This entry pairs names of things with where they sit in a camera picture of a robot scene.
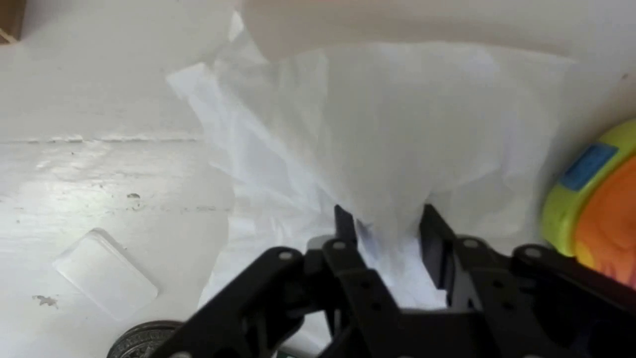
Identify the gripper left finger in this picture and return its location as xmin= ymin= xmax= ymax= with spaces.
xmin=149 ymin=204 xmax=404 ymax=358

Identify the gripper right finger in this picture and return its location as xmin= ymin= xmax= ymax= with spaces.
xmin=420 ymin=204 xmax=636 ymax=358

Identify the white paper napkin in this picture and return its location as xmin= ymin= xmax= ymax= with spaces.
xmin=166 ymin=12 xmax=587 ymax=349

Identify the green and orange toy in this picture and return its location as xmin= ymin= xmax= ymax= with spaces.
xmin=541 ymin=118 xmax=636 ymax=291

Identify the dark round metal disc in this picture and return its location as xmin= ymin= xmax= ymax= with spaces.
xmin=106 ymin=320 xmax=185 ymax=358

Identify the clear plastic block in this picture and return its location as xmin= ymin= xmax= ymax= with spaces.
xmin=52 ymin=228 xmax=160 ymax=321

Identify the brown cardboard box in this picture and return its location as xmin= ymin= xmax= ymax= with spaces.
xmin=0 ymin=0 xmax=26 ymax=44

